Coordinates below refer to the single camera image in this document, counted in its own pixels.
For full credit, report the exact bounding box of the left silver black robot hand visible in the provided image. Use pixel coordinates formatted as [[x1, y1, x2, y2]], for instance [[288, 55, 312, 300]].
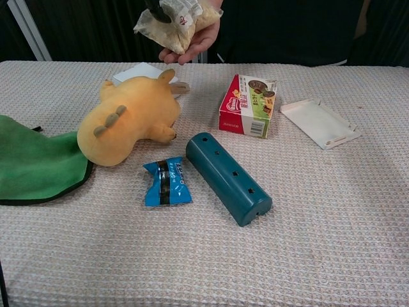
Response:
[[143, 0, 174, 24]]

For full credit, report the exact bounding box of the person's open bare hand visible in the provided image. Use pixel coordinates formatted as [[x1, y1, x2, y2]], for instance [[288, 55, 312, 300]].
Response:
[[158, 0, 224, 66]]

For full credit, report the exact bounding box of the clear bag of yellow grains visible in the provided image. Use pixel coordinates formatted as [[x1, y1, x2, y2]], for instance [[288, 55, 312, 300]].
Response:
[[133, 0, 224, 56]]

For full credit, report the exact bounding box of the person's black clothed torso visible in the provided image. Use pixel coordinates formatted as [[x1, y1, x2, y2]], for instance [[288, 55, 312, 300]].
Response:
[[215, 0, 356, 67]]

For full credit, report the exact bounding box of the white cardboard box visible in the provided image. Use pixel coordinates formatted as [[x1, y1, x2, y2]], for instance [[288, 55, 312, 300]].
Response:
[[111, 61, 167, 88]]

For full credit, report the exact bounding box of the black curtain panel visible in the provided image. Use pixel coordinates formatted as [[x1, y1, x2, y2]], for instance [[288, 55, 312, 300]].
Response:
[[24, 0, 205, 64], [0, 0, 35, 62], [346, 0, 409, 68]]

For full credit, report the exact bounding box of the red green cookie box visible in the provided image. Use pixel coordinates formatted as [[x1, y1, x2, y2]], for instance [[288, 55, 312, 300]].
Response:
[[218, 74, 278, 140]]

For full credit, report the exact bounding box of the yellow plush toy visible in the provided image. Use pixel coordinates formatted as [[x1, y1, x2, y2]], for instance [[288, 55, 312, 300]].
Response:
[[76, 68, 191, 168]]

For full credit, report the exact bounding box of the teal perforated cylinder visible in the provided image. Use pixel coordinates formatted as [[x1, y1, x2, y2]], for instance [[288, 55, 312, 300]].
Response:
[[185, 131, 274, 228]]

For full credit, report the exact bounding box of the white plastic tray lid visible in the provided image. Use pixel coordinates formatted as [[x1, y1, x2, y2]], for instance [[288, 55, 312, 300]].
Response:
[[279, 98, 362, 151]]

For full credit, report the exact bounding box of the blue snack packet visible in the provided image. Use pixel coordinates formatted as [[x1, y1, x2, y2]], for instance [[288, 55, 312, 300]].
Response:
[[142, 156, 194, 208]]

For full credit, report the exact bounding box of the green microfibre cloth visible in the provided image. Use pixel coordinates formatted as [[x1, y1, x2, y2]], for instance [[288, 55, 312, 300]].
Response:
[[0, 114, 95, 207]]

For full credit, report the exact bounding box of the beige woven tablecloth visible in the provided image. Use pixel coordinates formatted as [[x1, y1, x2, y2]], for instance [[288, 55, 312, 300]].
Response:
[[0, 60, 409, 307]]

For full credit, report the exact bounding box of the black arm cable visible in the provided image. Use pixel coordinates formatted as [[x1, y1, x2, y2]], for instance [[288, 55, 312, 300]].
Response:
[[0, 258, 10, 307]]

